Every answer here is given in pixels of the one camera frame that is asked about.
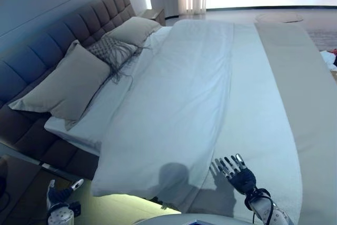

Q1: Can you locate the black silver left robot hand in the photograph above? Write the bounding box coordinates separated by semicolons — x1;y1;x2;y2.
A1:
47;179;84;211

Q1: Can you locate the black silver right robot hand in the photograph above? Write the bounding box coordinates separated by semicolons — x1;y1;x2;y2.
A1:
218;153;256;195

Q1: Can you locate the white duvet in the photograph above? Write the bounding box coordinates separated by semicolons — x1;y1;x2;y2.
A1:
91;19;236;206

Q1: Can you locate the white fitted bed sheet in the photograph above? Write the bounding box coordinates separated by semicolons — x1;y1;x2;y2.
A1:
44;26;173;157

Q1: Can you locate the dark wooden nightstand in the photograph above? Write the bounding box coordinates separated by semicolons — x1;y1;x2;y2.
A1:
0;153;87;225

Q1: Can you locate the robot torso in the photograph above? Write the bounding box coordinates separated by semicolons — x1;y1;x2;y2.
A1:
143;205;264;225

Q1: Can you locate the white textured blanket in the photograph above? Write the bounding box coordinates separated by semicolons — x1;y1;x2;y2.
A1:
181;22;302;225

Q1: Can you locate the beige bedspread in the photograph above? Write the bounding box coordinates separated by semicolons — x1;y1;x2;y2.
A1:
254;22;337;225

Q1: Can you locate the large beige pillow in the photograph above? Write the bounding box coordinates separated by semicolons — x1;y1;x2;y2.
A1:
8;40;111;131

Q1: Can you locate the white garment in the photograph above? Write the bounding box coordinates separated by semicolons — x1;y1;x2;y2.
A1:
320;51;337;70

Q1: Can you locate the grey macrame fringe cushion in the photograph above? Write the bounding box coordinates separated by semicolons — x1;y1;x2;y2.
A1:
86;34;153;85

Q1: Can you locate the brown tufted headboard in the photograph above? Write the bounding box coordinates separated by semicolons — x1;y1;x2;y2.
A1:
0;0;137;107

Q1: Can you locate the grey area rug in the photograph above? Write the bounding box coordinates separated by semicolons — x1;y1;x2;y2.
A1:
306;26;337;52

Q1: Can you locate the small wooden nightstand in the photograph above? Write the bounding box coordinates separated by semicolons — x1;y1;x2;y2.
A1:
141;8;166;25

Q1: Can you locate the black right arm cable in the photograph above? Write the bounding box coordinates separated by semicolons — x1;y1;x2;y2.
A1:
244;188;275;225

